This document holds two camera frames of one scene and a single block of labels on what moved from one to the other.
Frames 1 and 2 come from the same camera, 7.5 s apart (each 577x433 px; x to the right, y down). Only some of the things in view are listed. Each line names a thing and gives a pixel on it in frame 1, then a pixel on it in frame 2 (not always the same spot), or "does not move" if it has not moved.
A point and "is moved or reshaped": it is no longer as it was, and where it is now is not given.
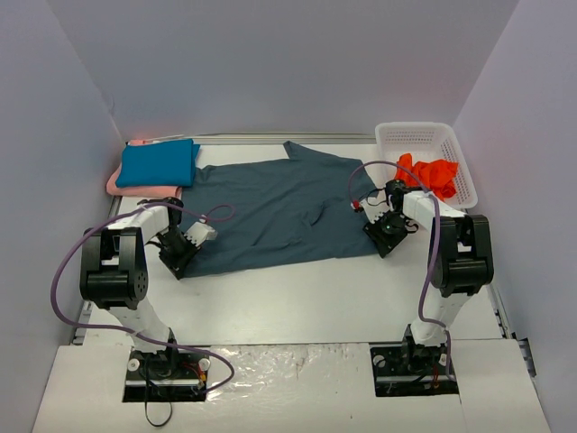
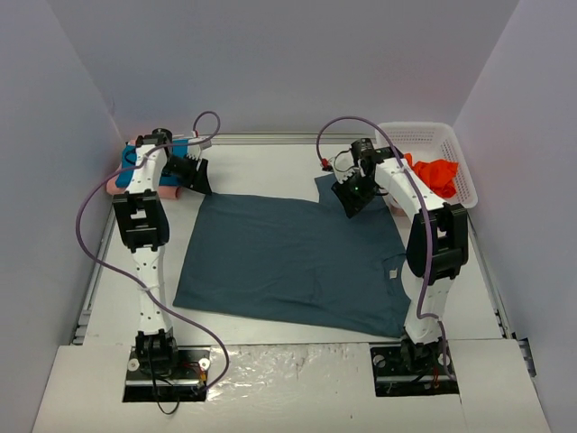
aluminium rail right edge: [510, 336] does not move
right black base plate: [411, 371] does not move
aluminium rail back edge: [276, 139] does not move
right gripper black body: [384, 239] to [352, 195]
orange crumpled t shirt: [437, 176] does not move
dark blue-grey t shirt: [299, 205] is moved or reshaped
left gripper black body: [175, 262] to [190, 170]
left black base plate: [166, 375] does not move
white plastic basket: [428, 142] does not move
